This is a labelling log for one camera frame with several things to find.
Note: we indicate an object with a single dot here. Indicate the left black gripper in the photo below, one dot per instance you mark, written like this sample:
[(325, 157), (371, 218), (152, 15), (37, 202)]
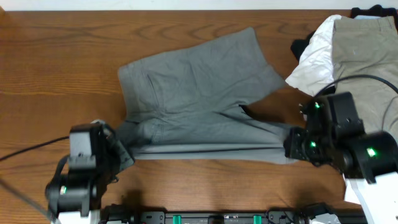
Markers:
[(126, 157)]

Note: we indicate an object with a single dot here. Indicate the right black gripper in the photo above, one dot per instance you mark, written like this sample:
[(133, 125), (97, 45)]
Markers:
[(294, 148)]

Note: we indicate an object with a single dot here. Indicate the dark grey shorts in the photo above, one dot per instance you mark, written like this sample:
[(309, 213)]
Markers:
[(190, 103)]

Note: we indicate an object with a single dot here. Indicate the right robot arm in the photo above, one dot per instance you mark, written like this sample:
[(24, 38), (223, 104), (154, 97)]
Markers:
[(367, 161)]

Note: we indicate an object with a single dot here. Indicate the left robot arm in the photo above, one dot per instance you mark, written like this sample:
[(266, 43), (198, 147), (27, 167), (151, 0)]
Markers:
[(81, 178)]

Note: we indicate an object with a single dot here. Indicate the white garment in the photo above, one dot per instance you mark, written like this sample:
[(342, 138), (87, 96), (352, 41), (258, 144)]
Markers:
[(315, 69)]

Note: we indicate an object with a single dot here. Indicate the black garment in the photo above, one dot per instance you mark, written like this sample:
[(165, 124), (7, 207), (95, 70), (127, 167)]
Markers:
[(299, 45)]

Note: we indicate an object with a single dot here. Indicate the khaki shorts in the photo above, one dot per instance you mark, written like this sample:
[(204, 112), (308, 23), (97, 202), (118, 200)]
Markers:
[(368, 47)]

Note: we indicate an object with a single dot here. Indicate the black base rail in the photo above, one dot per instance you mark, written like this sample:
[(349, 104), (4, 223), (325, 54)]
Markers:
[(316, 213)]

